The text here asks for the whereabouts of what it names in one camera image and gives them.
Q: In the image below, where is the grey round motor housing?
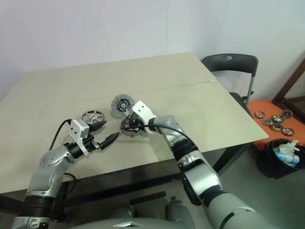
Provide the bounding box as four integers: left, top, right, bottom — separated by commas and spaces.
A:
120, 117, 144, 137

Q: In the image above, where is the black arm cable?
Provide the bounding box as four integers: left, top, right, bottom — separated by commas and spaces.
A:
120, 119, 191, 144
49, 118, 77, 189

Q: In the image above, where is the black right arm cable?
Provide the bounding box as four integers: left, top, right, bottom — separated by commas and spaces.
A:
120, 119, 191, 144

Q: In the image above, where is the blue plastic bottle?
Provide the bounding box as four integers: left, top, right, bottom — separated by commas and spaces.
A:
275, 149, 300, 169

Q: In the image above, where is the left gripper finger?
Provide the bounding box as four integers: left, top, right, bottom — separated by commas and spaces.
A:
88, 120, 107, 132
97, 132, 119, 150

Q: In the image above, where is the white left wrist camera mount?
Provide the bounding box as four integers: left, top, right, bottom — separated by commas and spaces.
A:
69, 120, 90, 157

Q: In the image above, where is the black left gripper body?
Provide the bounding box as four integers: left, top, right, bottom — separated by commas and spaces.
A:
82, 130, 102, 153

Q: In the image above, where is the orange stool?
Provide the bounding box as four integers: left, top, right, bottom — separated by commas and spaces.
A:
246, 99, 305, 153

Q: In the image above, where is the black folding chair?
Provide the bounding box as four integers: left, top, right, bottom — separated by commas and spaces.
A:
202, 53, 260, 115

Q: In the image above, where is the grey robot torso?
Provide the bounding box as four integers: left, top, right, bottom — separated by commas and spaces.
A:
81, 209, 215, 229

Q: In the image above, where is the black flat bar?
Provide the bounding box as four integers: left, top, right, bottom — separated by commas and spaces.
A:
129, 190, 167, 205

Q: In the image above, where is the white spray bottle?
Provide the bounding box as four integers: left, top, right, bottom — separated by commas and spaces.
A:
278, 140, 300, 154

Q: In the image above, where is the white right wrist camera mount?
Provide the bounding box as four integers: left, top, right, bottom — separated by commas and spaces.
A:
132, 101, 158, 135

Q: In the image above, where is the dark grey rounded shape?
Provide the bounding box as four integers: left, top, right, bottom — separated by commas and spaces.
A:
165, 196, 189, 223
116, 205, 136, 218

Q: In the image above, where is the brown wooden furniture frame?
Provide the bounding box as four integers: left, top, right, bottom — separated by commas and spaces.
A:
273, 54, 305, 120

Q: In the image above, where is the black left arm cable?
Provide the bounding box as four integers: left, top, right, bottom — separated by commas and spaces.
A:
49, 118, 77, 189

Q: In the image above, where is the dark table frame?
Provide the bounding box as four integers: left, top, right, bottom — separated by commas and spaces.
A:
0, 138, 253, 208

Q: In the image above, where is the black trash bin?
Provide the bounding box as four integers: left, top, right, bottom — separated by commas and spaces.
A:
256, 139, 305, 179

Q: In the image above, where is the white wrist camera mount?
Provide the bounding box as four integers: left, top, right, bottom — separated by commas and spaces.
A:
69, 120, 90, 157
132, 101, 158, 135

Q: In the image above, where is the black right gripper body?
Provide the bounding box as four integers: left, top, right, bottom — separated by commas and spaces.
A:
128, 111, 146, 134

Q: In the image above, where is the silver spoked rotor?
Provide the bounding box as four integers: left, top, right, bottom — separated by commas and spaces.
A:
81, 109, 105, 125

